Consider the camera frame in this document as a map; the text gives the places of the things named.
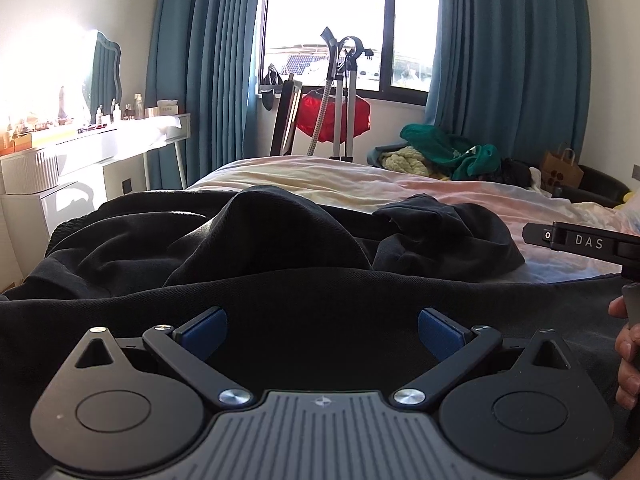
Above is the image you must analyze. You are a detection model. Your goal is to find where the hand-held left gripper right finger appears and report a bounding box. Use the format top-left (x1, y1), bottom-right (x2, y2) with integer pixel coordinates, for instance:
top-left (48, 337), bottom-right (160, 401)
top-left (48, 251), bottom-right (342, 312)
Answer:
top-left (391, 306), bottom-right (573, 409)

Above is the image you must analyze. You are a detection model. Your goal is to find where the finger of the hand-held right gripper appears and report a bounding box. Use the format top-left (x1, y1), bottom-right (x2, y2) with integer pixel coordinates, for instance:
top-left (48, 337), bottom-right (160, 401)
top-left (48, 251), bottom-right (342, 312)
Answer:
top-left (522, 222), bottom-right (557, 252)

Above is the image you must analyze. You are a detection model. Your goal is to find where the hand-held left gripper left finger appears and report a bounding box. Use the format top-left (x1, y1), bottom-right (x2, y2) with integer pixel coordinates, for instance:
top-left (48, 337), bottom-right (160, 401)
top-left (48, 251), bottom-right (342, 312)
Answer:
top-left (75, 306), bottom-right (253, 409)

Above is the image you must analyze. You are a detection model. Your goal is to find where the large black garment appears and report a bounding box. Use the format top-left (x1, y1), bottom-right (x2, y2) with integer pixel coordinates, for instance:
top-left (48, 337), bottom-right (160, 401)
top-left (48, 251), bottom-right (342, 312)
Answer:
top-left (0, 267), bottom-right (640, 480)

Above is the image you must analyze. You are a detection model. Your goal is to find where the black clothes pile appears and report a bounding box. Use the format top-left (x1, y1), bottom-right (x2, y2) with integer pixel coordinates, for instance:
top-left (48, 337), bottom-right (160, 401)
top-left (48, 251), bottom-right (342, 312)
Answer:
top-left (499, 158), bottom-right (535, 189)

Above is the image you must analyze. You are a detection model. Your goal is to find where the person's right hand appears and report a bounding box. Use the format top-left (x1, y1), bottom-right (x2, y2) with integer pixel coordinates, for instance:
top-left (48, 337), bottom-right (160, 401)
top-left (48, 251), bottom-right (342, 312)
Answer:
top-left (608, 296), bottom-right (640, 411)

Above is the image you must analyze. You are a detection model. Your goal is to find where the black armchair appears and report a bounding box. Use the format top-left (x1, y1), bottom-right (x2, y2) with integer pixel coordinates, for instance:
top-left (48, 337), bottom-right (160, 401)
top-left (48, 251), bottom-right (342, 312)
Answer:
top-left (559, 163), bottom-right (632, 209)

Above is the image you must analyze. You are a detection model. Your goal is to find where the brown paper bag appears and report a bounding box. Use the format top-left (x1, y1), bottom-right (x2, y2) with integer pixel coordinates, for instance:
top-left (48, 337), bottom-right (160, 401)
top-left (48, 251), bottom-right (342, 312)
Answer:
top-left (539, 143), bottom-right (585, 194)

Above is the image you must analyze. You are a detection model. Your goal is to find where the crumpled black sweatshirt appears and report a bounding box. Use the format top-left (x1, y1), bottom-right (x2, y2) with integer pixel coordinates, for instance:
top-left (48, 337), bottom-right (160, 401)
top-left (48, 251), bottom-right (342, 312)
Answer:
top-left (44, 184), bottom-right (375, 306)

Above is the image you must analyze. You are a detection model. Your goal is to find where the small black garment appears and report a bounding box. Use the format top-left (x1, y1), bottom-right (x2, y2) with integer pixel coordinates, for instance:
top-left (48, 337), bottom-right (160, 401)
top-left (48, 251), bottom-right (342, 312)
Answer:
top-left (371, 193), bottom-right (527, 281)

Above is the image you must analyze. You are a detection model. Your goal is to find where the green garment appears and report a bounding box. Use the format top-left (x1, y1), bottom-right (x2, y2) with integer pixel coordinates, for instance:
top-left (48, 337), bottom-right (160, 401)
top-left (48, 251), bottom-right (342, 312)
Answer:
top-left (399, 123), bottom-right (503, 181)

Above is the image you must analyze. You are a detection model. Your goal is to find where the yellow knit blanket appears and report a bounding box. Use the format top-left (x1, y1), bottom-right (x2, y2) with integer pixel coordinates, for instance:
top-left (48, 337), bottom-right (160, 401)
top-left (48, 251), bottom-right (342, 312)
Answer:
top-left (380, 145), bottom-right (452, 179)

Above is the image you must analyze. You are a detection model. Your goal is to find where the blue curtain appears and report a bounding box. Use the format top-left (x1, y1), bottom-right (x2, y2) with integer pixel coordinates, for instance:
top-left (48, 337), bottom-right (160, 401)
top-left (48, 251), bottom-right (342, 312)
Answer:
top-left (144, 0), bottom-right (275, 192)
top-left (424, 0), bottom-right (600, 162)

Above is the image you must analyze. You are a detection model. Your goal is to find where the bed with pastel sheet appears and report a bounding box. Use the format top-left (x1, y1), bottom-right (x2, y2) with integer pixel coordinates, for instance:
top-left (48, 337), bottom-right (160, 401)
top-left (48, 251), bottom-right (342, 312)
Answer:
top-left (184, 155), bottom-right (640, 286)

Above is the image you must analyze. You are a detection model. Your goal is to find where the white vanity table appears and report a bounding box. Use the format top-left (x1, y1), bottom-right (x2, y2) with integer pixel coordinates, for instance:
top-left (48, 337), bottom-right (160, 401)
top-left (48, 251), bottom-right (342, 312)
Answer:
top-left (0, 112), bottom-right (192, 283)

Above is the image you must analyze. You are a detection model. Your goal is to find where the black leaning board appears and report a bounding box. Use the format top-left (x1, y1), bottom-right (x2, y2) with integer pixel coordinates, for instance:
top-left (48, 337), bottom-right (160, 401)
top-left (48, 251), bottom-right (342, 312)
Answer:
top-left (269, 73), bottom-right (305, 157)

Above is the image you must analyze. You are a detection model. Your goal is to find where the silver garment steamer stand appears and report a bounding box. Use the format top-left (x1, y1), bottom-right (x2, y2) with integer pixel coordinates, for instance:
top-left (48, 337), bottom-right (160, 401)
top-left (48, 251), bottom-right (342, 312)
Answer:
top-left (327, 35), bottom-right (377, 162)

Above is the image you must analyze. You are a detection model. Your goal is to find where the red cloth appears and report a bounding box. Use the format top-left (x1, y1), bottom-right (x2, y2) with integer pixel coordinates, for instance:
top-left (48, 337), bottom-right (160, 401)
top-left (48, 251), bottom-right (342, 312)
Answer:
top-left (294, 88), bottom-right (372, 144)

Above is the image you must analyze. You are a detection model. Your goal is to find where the black bag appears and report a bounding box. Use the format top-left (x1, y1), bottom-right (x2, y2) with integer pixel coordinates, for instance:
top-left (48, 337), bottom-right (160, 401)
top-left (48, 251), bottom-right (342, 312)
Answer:
top-left (260, 63), bottom-right (284, 112)

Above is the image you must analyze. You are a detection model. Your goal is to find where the wavy framed mirror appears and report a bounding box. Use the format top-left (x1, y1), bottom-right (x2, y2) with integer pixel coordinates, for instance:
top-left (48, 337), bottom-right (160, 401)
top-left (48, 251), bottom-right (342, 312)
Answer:
top-left (81, 31), bottom-right (123, 117)

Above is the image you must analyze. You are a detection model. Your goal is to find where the window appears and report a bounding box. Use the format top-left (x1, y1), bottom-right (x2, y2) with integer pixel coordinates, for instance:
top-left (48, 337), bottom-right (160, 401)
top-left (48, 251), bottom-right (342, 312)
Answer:
top-left (254, 0), bottom-right (443, 97)

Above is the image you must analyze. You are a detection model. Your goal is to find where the braided steamer hose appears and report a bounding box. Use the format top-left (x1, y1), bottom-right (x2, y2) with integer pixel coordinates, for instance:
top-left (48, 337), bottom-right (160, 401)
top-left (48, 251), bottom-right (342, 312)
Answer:
top-left (305, 26), bottom-right (341, 157)

